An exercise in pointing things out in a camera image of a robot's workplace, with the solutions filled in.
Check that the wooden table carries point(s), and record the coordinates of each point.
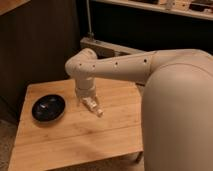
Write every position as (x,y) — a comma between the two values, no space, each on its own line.
(78,136)

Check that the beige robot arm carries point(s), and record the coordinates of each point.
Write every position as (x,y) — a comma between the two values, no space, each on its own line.
(177,102)

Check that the wooden beam with metal pole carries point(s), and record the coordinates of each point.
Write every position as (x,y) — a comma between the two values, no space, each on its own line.
(103,49)

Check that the wooden shelf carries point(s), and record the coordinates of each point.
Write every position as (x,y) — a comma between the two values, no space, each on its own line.
(159,8)

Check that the black ceramic bowl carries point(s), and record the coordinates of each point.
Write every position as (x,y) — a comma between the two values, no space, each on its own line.
(48,108)

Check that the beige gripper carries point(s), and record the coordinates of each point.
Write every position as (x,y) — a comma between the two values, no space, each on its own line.
(87,96)

